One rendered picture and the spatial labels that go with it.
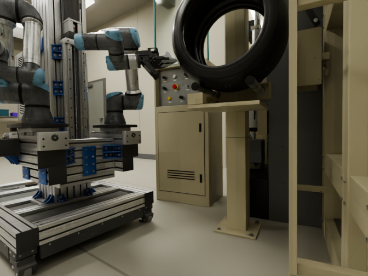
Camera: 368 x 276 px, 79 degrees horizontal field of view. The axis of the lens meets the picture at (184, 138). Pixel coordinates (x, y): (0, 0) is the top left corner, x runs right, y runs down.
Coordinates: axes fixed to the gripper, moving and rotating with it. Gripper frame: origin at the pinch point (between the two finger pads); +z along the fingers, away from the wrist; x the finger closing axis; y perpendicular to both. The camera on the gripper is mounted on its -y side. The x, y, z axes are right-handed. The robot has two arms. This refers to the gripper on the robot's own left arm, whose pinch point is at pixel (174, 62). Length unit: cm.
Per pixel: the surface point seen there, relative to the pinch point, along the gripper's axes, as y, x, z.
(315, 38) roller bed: -6, -20, 72
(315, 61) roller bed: -18, -16, 70
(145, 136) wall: 96, 418, 9
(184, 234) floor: -91, 54, -6
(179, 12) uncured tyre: 22.6, -10.6, 5.9
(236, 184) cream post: -69, 39, 32
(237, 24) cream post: 26, 3, 47
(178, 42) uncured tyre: 8.3, -4.6, 2.8
